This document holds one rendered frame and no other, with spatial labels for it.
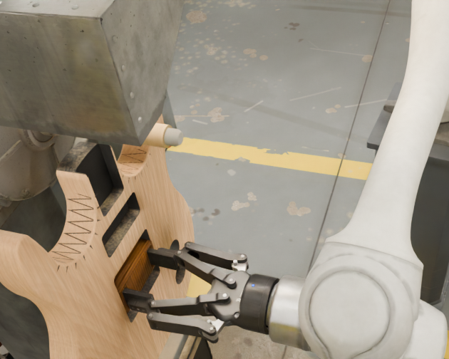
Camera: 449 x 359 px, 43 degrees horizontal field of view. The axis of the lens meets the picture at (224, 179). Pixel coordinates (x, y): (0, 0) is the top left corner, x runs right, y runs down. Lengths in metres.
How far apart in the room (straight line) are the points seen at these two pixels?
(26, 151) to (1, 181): 0.06
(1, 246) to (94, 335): 0.21
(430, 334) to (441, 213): 1.00
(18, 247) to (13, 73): 0.17
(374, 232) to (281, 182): 1.84
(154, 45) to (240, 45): 2.70
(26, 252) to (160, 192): 0.29
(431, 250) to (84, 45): 1.45
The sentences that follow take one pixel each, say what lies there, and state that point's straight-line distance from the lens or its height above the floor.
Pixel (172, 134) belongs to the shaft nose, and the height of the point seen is 1.26.
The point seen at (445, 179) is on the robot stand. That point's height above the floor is 0.62.
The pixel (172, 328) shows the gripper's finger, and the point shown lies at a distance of 0.78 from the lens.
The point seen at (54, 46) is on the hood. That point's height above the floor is 1.50.
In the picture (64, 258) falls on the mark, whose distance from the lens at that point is 0.71.
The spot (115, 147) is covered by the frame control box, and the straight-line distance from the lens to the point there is 1.17.
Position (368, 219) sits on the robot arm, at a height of 1.29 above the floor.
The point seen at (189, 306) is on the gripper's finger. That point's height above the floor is 1.10.
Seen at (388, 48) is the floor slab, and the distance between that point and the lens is 3.16.
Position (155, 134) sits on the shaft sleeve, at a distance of 0.77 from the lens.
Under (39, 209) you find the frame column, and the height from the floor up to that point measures 0.95.
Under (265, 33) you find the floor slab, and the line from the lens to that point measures 3.34.
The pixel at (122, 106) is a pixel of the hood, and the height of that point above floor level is 1.44.
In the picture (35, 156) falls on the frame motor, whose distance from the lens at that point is 0.90.
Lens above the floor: 1.75
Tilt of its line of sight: 45 degrees down
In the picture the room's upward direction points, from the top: 11 degrees counter-clockwise
